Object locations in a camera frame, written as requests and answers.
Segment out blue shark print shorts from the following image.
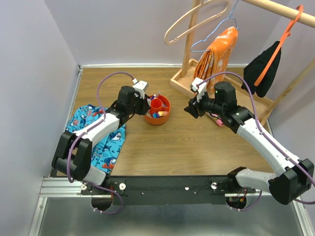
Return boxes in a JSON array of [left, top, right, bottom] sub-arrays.
[[65, 104, 126, 174]]

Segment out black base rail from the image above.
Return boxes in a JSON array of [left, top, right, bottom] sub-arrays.
[[81, 175, 256, 206]]

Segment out blue wire hanger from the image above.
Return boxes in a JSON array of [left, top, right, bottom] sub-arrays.
[[190, 0, 239, 53]]

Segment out white blue marker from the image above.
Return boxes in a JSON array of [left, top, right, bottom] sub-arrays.
[[151, 92, 160, 100]]

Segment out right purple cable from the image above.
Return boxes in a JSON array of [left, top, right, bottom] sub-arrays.
[[196, 71, 315, 212]]

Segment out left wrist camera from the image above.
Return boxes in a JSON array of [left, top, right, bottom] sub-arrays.
[[132, 78, 149, 99]]

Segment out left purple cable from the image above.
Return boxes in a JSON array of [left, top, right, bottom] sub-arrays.
[[66, 72, 138, 214]]

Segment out orange round desk organizer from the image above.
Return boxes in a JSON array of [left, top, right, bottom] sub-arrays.
[[144, 95, 171, 125]]

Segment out orange plastic hanger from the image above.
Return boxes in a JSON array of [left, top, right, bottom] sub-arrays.
[[254, 5, 304, 86]]

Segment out wooden clothes rack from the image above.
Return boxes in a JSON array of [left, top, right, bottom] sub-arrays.
[[170, 0, 315, 126]]

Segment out pink yellow highlighter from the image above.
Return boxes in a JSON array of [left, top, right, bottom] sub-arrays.
[[158, 111, 168, 117]]

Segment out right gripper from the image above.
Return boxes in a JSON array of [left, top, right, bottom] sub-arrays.
[[184, 88, 224, 119]]

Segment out pink crayon tube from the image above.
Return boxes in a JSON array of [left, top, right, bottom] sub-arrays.
[[209, 114, 224, 127]]

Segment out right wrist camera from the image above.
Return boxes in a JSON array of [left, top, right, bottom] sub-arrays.
[[190, 77, 207, 102]]

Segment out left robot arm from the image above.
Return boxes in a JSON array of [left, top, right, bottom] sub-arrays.
[[52, 81, 150, 194]]

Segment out orange folded cloth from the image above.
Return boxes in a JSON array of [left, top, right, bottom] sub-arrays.
[[193, 27, 238, 80]]

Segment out purple cable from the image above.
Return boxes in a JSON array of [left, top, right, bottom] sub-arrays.
[[66, 72, 138, 214], [196, 71, 315, 212]]

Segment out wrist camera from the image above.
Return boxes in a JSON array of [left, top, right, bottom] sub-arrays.
[[190, 77, 207, 102], [132, 78, 149, 99]]

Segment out black garment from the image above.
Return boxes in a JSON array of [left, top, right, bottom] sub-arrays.
[[244, 41, 281, 97]]

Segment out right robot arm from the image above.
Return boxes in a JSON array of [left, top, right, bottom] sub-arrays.
[[184, 78, 315, 205]]

